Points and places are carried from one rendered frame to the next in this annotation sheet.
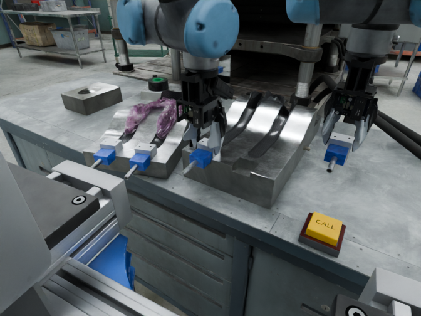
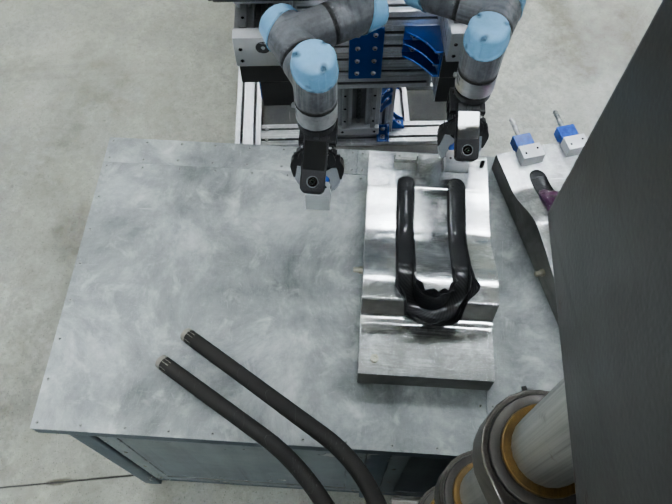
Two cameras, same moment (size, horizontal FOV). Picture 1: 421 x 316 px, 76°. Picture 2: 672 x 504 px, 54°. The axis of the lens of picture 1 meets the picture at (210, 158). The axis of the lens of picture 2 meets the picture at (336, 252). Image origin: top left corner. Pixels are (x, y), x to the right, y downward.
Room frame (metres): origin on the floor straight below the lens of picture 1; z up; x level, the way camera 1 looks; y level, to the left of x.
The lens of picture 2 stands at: (1.23, -0.63, 2.09)
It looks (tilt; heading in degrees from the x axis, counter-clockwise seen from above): 62 degrees down; 152
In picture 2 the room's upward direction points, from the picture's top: straight up
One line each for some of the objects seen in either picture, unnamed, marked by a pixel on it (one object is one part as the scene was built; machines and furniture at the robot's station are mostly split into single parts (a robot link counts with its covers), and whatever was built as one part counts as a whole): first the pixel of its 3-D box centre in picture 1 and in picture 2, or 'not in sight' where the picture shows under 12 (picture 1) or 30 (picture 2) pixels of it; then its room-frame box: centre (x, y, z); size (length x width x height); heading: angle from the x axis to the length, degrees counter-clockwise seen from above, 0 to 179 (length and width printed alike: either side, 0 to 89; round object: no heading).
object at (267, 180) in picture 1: (262, 131); (426, 259); (0.76, -0.16, 0.87); 0.50 x 0.26 x 0.14; 148
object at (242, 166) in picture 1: (244, 170); (405, 166); (0.54, -0.09, 0.87); 0.05 x 0.05 x 0.04; 58
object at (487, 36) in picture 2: not in sight; (484, 47); (0.58, 0.02, 1.21); 0.09 x 0.08 x 0.11; 128
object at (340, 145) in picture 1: (335, 156); (319, 176); (0.51, -0.28, 0.93); 0.13 x 0.05 x 0.05; 148
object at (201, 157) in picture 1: (198, 160); (455, 146); (0.56, 0.03, 0.89); 0.13 x 0.05 x 0.05; 148
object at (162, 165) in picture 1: (158, 120); (594, 235); (0.88, 0.18, 0.86); 0.50 x 0.26 x 0.11; 166
